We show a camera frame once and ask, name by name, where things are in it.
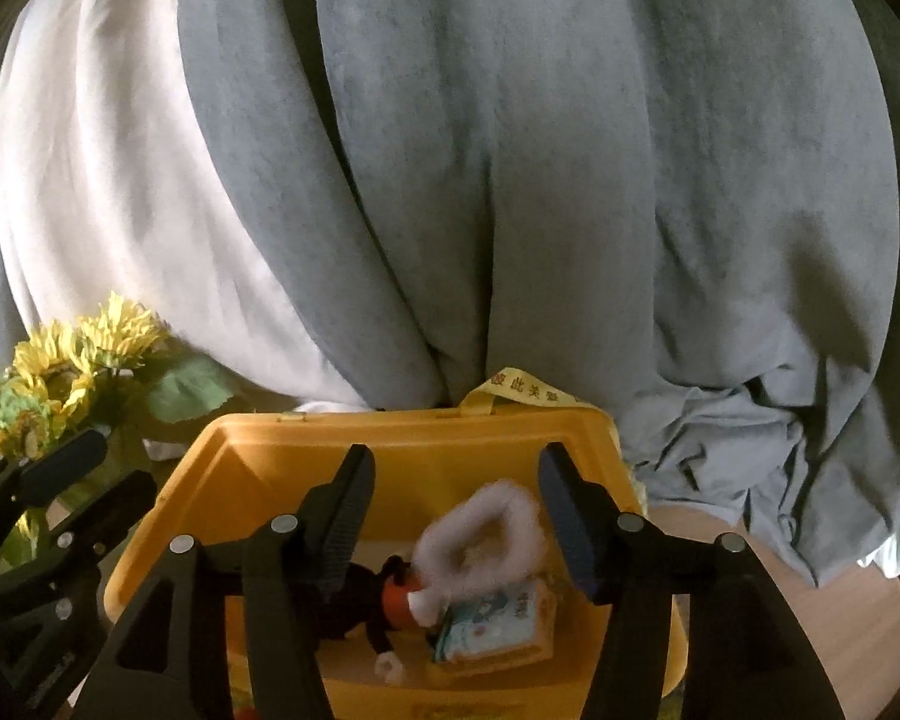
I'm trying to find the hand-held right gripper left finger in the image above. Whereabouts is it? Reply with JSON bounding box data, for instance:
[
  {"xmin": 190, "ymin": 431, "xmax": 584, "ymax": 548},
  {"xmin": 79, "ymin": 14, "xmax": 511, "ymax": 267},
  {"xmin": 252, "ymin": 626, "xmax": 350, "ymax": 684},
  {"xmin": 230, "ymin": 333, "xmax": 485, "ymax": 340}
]
[{"xmin": 79, "ymin": 444, "xmax": 377, "ymax": 720}]

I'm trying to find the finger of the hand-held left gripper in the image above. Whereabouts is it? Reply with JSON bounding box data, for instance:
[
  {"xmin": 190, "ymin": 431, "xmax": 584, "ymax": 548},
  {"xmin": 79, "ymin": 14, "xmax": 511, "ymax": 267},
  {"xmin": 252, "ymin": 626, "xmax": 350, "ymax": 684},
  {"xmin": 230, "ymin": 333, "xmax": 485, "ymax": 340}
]
[
  {"xmin": 0, "ymin": 470, "xmax": 159, "ymax": 601},
  {"xmin": 0, "ymin": 427, "xmax": 111, "ymax": 541}
]

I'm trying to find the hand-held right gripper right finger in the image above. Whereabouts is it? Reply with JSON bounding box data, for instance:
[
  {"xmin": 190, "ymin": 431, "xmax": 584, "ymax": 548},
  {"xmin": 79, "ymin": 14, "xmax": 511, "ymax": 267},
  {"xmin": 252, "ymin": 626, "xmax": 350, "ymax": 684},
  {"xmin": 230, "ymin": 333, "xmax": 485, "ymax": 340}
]
[{"xmin": 537, "ymin": 442, "xmax": 820, "ymax": 720}]

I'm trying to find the pale fluffy scrunchie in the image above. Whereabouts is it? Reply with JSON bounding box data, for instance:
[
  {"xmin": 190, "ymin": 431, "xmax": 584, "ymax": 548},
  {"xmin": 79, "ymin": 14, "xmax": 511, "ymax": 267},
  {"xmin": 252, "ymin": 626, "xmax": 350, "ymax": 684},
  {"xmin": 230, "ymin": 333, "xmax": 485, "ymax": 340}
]
[{"xmin": 411, "ymin": 485, "xmax": 549, "ymax": 602}]

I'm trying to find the black mouse plush toy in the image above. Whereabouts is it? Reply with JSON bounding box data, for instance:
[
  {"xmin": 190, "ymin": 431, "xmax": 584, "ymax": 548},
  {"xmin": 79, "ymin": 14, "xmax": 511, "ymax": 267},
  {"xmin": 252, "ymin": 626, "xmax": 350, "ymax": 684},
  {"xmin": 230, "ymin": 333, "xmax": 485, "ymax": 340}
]
[{"xmin": 321, "ymin": 553, "xmax": 441, "ymax": 685}]

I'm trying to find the orange plastic crate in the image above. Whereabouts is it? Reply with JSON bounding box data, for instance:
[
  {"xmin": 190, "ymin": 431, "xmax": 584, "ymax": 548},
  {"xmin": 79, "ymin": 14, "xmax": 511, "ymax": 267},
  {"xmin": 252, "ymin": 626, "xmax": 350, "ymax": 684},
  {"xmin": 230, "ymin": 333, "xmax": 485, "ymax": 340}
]
[{"xmin": 105, "ymin": 370, "xmax": 689, "ymax": 720}]

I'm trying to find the blue tissue pack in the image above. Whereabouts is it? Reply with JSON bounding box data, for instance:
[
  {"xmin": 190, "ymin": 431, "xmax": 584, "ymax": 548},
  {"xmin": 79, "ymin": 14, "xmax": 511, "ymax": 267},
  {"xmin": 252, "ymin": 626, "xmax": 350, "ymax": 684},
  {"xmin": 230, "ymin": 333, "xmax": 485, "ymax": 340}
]
[{"xmin": 426, "ymin": 577, "xmax": 560, "ymax": 670}]

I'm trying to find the sunflower bouquet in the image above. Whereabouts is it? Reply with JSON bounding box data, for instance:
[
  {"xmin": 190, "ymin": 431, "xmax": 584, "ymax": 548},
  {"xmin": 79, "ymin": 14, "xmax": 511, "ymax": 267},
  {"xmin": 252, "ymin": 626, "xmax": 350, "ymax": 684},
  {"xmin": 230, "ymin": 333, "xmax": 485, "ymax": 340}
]
[{"xmin": 0, "ymin": 292, "xmax": 239, "ymax": 572}]

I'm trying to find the pale pink curtain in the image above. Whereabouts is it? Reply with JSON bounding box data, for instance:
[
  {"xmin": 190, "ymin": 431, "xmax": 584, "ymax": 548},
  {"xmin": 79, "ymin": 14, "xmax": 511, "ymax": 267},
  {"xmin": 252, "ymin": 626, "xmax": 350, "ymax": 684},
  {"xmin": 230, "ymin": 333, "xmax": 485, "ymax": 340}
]
[{"xmin": 0, "ymin": 0, "xmax": 452, "ymax": 411}]

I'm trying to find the white sheer curtain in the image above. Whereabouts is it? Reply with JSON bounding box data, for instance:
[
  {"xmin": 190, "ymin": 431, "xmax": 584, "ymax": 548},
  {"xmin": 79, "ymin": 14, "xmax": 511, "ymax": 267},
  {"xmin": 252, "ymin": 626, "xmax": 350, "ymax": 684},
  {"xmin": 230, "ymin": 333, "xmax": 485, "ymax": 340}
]
[{"xmin": 853, "ymin": 536, "xmax": 900, "ymax": 580}]

